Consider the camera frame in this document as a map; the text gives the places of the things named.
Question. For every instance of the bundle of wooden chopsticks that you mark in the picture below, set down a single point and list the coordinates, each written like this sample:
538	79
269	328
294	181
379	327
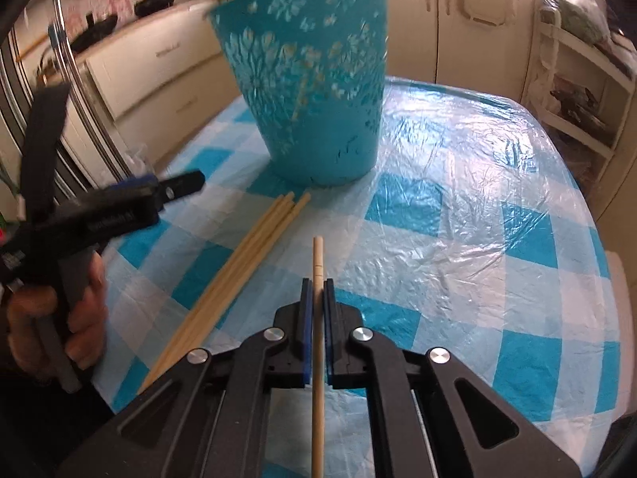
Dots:
249	254

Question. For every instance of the white base cabinets under window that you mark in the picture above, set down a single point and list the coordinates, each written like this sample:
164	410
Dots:
408	35

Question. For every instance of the white base cabinet under stove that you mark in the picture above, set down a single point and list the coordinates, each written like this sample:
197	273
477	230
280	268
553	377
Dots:
149	74

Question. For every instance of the white tiered storage cart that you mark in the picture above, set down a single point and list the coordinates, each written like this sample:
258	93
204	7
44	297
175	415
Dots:
582	134

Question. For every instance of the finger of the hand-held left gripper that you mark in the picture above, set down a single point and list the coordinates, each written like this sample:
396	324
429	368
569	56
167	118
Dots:
124	214
45	149

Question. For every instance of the light wooden chopstick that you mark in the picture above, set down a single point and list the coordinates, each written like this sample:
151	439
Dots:
318	264

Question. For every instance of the black pan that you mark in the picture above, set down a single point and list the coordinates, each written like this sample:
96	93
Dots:
94	32

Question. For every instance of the grey sliding door frame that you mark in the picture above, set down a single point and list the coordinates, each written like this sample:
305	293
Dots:
99	129

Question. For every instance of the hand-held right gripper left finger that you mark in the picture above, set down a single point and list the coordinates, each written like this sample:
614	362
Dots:
307	328

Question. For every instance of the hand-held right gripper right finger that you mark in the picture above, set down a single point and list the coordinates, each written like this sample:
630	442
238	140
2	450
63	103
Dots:
328	328

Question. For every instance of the person's left hand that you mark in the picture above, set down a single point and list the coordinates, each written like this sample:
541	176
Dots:
89	318

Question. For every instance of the teal perforated plastic bucket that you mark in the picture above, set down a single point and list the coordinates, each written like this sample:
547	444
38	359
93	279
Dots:
308	134

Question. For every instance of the blue checked tablecloth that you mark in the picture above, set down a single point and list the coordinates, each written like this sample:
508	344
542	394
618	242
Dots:
473	259

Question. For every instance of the plastic bag of vegetables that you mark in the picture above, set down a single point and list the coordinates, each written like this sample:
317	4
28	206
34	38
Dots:
582	20

